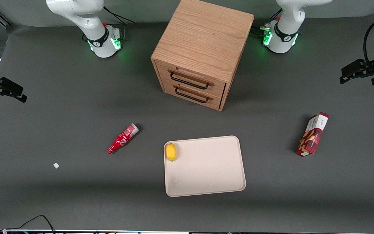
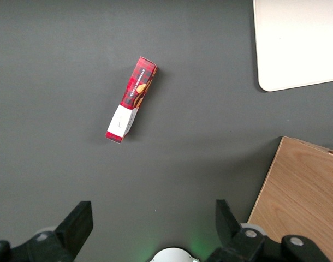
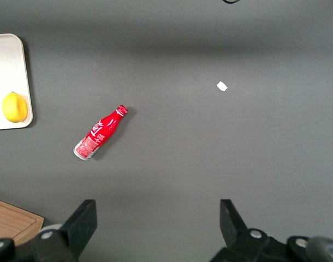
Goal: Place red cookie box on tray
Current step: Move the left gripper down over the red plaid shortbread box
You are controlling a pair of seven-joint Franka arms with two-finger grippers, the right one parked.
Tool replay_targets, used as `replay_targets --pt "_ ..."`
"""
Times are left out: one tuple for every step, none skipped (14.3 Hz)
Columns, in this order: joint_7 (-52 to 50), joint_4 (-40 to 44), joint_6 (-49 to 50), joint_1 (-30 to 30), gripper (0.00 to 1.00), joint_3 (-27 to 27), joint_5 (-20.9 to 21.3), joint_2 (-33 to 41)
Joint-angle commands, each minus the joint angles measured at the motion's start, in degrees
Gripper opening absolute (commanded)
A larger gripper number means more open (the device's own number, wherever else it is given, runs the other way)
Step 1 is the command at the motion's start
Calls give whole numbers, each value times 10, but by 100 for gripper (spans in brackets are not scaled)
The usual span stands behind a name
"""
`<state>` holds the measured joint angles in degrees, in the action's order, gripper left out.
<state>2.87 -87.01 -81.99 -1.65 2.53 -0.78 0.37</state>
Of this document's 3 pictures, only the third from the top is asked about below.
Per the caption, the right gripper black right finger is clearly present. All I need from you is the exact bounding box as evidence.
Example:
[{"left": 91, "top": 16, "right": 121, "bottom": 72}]
[{"left": 210, "top": 199, "right": 274, "bottom": 262}]

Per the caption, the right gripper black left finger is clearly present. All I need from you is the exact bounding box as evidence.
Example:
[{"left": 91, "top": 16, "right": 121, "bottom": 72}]
[{"left": 32, "top": 199, "right": 98, "bottom": 262}]

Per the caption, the cream plastic tray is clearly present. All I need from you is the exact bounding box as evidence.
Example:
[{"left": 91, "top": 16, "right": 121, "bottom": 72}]
[{"left": 0, "top": 33, "right": 34, "bottom": 131}]

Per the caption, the wooden drawer cabinet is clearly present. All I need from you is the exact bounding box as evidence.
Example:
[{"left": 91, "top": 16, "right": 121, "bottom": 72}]
[{"left": 0, "top": 196, "right": 45, "bottom": 246}]

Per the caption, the red cola bottle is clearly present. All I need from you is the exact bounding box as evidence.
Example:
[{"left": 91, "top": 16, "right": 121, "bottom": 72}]
[{"left": 73, "top": 104, "right": 129, "bottom": 161}]

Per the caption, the yellow lemon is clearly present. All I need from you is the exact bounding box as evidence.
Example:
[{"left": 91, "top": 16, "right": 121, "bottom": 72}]
[{"left": 2, "top": 91, "right": 28, "bottom": 124}]

